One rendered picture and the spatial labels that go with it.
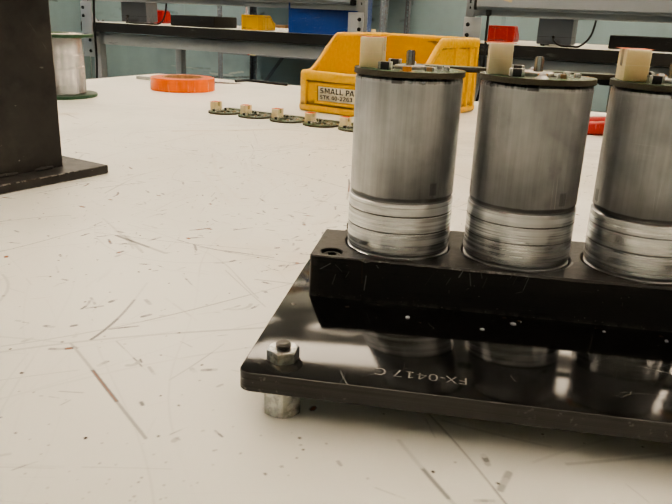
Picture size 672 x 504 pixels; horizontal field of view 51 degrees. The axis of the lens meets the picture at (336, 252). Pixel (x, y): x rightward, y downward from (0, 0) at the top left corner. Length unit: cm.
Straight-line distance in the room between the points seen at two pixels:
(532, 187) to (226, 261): 10
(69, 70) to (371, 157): 48
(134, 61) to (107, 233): 584
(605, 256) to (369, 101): 6
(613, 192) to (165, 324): 11
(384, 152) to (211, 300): 6
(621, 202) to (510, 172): 2
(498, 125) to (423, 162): 2
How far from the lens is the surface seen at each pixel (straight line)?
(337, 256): 16
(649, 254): 16
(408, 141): 15
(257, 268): 21
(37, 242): 24
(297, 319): 15
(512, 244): 16
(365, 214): 16
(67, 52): 62
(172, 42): 324
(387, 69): 16
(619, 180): 16
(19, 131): 33
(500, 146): 16
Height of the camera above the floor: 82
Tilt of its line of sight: 19 degrees down
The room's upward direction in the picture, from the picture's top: 2 degrees clockwise
